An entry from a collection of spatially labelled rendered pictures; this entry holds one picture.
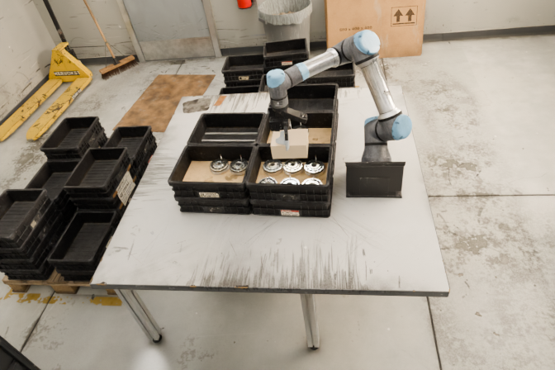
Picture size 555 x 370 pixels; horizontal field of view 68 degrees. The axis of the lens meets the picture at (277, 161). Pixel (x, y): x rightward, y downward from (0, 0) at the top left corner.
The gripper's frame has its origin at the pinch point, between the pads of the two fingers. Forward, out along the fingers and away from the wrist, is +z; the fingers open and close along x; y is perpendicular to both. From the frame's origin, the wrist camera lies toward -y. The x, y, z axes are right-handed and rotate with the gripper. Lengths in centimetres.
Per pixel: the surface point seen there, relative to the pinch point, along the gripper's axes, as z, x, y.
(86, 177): 60, -43, 152
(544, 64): 112, -248, -224
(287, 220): 39.9, 13.7, 4.4
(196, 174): 26, -8, 54
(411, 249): 40, 30, -53
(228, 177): 26.6, -5.1, 35.9
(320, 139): 27.1, -33.9, -11.3
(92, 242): 82, -5, 140
